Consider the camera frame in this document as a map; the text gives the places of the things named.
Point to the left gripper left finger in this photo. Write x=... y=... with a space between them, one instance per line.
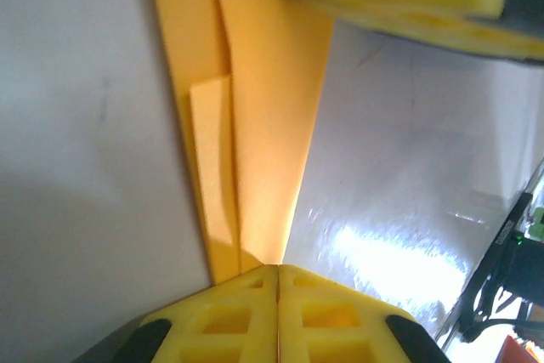
x=221 y=329

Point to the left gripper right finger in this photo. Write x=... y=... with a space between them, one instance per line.
x=340 y=329

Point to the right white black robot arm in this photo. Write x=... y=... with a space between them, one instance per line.
x=525 y=269

